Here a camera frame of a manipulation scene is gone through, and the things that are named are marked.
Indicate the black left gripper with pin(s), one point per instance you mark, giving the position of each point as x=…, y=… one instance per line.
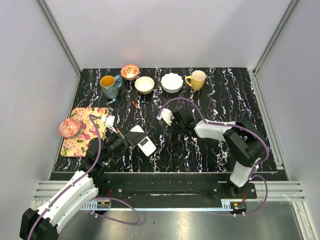
x=129, y=139

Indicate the yellow mug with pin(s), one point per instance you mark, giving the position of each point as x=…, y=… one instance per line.
x=196, y=80

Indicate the aluminium frame post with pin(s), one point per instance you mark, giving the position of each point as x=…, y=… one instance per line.
x=59, y=35

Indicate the orange patterned small bowl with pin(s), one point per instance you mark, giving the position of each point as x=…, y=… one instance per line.
x=130, y=71

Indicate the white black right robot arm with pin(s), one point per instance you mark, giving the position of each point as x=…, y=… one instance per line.
x=246, y=144

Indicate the red patterned bowl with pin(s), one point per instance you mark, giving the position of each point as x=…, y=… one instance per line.
x=69, y=127

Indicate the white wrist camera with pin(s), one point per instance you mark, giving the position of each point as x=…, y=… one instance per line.
x=166, y=116
x=109, y=121

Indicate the blue floral mug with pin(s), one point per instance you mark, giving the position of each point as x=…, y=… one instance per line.
x=111, y=85

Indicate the white scalloped bowl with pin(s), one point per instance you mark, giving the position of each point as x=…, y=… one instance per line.
x=171, y=83

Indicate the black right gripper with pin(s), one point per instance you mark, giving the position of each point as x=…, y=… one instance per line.
x=173, y=121

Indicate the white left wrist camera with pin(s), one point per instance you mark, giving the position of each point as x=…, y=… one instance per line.
x=109, y=121

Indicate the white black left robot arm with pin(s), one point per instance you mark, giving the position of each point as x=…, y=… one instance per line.
x=88, y=182

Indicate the cream round bowl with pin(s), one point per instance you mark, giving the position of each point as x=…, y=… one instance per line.
x=144, y=85

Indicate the floral wooden tray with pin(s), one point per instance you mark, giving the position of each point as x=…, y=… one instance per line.
x=91, y=128

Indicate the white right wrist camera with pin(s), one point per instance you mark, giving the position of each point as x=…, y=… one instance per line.
x=166, y=116

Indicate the white red remote control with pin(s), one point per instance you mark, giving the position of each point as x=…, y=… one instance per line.
x=146, y=145

